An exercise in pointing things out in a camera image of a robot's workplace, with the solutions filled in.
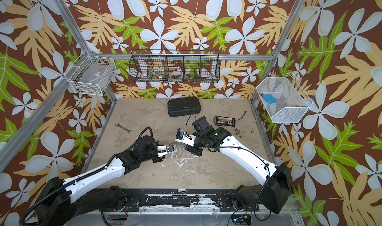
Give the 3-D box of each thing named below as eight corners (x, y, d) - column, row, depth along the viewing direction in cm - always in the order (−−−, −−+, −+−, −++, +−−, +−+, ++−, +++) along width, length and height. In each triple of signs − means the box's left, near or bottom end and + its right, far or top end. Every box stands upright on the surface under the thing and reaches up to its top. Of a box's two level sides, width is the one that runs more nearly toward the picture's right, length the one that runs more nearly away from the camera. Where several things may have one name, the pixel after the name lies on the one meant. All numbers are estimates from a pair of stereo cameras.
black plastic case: (168, 118, 110) (167, 113, 106) (168, 103, 120) (167, 98, 115) (200, 115, 112) (201, 110, 107) (198, 101, 121) (198, 96, 117)
